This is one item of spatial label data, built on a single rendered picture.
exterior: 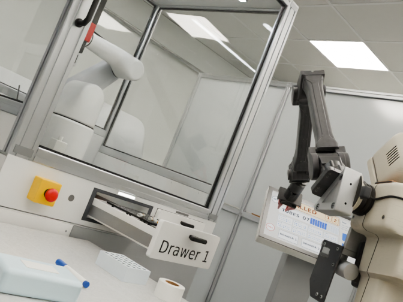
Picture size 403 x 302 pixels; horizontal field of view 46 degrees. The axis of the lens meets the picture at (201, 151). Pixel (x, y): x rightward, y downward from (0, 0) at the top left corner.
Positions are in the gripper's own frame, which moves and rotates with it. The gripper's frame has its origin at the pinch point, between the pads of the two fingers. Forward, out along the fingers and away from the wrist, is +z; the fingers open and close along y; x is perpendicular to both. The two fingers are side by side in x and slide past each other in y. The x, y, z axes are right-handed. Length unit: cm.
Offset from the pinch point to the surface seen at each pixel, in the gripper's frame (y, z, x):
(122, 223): 56, -30, 54
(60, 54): 89, -64, 30
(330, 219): -28.0, 15.1, -16.9
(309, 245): -19.3, 14.4, 2.9
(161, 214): 47, -7, 29
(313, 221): -19.8, 14.9, -11.7
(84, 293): 54, -61, 92
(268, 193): 3.5, 15.0, -18.2
